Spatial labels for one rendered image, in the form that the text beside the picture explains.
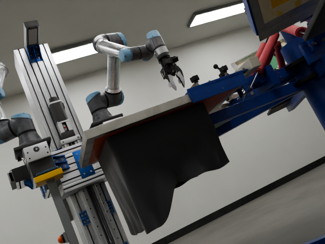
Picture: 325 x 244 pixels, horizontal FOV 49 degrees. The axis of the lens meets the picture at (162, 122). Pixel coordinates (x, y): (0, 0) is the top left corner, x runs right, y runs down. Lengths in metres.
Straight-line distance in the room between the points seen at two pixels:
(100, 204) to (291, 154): 4.89
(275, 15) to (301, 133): 5.47
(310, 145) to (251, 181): 1.45
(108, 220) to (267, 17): 1.55
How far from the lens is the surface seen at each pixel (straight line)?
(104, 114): 2.44
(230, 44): 7.10
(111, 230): 2.41
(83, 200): 2.40
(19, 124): 2.39
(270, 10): 1.67
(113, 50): 2.11
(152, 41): 1.99
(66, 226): 1.76
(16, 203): 5.53
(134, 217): 1.64
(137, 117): 1.47
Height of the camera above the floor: 0.62
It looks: 11 degrees up
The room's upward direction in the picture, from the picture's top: 25 degrees counter-clockwise
